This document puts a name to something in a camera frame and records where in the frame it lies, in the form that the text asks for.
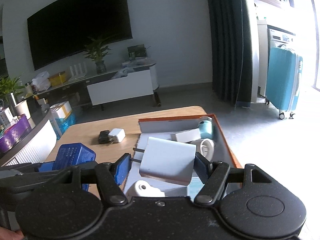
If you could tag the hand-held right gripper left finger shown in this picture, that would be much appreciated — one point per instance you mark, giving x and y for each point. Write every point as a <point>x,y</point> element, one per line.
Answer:
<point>122,170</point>

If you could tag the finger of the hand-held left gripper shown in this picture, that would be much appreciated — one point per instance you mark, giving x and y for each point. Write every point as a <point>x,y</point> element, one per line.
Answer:
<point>45,171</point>
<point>20,168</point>

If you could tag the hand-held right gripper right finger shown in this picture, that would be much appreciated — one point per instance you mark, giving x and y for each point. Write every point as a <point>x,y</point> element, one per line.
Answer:
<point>201,167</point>

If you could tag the teal cardboard box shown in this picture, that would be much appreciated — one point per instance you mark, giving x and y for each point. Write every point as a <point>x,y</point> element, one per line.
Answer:
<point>196,187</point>

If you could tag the orange-rimmed cardboard box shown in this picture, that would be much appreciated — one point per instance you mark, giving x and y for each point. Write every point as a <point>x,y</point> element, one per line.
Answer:
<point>222,145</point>

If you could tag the large white charger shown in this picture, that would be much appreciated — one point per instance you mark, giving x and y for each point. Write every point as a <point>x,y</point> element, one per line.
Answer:
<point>167,160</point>

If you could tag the person's left hand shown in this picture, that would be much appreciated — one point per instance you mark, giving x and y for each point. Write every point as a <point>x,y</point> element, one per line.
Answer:
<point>10,235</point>

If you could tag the white round device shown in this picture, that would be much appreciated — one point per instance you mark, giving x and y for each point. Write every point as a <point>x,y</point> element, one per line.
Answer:
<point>210,146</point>

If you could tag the curved grey counter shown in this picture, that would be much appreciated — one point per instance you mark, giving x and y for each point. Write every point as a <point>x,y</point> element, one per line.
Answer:
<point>37,142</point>

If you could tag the purple container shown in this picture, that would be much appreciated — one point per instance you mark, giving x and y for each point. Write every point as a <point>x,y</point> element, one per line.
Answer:
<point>15,135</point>

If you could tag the white rectangular box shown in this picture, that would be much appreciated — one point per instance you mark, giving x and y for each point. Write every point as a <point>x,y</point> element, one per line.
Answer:
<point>186,135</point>

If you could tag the small white charger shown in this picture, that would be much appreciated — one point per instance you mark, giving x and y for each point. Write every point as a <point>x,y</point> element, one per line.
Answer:
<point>117,134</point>

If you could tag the small teal device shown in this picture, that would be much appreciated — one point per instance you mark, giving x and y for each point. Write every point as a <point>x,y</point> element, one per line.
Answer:
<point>206,130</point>

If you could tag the black adapter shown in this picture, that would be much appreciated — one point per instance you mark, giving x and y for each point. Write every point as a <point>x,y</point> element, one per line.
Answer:
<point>103,137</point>

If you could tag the blue plastic bag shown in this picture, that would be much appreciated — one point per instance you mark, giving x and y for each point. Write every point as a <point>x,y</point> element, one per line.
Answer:
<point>66,126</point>

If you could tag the white cartons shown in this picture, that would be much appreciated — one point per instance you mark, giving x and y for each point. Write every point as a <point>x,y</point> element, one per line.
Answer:
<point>5,117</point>

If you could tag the white cup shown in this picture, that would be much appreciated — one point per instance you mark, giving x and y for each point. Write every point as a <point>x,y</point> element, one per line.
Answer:
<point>22,110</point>

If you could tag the yellow and white carton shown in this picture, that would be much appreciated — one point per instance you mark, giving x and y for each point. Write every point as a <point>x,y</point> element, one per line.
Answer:
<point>61,110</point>

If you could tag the leafy green plant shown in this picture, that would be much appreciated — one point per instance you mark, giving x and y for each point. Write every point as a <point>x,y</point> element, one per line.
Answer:
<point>10,86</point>

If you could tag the white television cabinet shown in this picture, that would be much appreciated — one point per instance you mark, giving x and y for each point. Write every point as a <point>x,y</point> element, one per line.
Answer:
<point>120,87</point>

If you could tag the white plastic bag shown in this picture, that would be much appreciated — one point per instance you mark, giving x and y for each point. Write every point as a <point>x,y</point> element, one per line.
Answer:
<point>41,81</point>

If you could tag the yellow box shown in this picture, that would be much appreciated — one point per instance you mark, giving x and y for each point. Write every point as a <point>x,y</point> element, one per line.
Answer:
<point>58,78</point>

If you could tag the pale plastic bag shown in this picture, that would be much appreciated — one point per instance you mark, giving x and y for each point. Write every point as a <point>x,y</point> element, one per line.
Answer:
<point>122,73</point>

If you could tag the dark green box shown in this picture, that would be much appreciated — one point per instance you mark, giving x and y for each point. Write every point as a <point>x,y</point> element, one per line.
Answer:
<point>136,51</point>

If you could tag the potted green plant glass vase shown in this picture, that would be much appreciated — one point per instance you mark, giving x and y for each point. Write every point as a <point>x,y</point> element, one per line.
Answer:
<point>98,52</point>

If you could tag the teal suitcase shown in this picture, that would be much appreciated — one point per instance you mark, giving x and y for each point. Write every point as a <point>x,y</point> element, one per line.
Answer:
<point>283,80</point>

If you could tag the dark curtain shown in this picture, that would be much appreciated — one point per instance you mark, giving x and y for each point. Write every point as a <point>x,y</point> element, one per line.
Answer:
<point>227,42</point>

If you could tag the black television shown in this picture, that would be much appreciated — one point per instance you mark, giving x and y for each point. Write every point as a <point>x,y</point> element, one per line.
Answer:
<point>75,25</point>

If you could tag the white washing machine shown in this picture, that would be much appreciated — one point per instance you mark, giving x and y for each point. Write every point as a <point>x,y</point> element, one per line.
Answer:
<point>277,36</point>

